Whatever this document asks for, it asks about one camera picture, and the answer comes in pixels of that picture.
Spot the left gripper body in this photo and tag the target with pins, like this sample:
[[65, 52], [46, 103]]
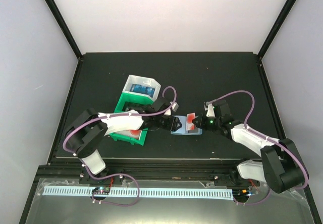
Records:
[[163, 124]]

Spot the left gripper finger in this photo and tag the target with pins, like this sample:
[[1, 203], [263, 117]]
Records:
[[177, 128], [177, 121]]

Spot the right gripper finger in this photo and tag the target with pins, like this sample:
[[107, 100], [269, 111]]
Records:
[[198, 119], [198, 125]]

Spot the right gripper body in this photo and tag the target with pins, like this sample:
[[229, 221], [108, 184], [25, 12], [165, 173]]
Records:
[[210, 125]]

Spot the blue card holder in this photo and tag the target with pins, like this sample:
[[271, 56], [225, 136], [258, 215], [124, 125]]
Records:
[[183, 132]]

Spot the red white card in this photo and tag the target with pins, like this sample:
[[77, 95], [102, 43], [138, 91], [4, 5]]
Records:
[[190, 126]]

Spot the green front bin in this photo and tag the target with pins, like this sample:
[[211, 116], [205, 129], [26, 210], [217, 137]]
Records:
[[132, 141]]

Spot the green bin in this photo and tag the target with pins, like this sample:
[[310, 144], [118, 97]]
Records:
[[127, 99], [132, 141]]

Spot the white bin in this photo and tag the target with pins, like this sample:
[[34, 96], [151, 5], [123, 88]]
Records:
[[133, 79]]

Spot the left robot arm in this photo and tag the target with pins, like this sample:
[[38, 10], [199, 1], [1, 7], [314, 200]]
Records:
[[84, 136]]

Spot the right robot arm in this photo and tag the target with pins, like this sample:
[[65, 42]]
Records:
[[280, 167]]

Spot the black vip cards stack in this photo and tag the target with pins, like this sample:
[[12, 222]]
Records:
[[133, 106]]

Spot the red white cards stack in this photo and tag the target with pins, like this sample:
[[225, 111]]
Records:
[[135, 134]]

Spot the blue cards stack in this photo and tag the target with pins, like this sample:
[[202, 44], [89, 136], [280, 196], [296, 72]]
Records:
[[137, 88]]

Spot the small circuit board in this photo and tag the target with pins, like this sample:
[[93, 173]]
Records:
[[101, 190]]

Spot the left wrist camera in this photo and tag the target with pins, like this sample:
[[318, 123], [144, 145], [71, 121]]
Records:
[[171, 110]]

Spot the white slotted cable duct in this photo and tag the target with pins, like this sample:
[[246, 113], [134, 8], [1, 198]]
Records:
[[182, 193]]

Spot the black aluminium frame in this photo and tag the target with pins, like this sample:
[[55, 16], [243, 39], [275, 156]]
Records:
[[65, 168]]

